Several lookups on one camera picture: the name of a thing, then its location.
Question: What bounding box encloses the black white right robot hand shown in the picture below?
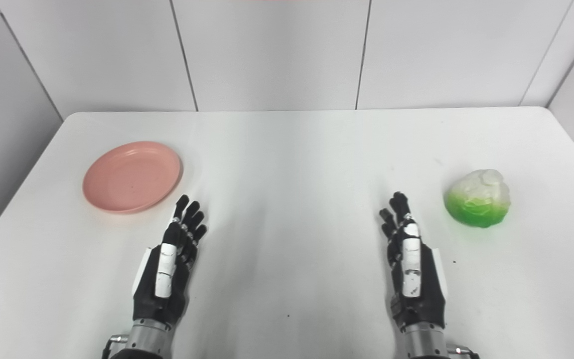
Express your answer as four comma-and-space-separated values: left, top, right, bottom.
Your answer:
379, 191, 448, 330

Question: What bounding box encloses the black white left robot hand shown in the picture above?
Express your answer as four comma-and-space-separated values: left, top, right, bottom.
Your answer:
132, 194, 208, 325

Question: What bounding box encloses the pink round plate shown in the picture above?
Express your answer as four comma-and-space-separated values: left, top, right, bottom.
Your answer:
82, 141, 183, 214

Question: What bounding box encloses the green white toy cabbage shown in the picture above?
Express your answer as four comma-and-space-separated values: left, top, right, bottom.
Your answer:
443, 169, 511, 228

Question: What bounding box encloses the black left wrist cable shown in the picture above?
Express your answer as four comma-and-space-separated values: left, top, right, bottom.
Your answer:
101, 335, 129, 359

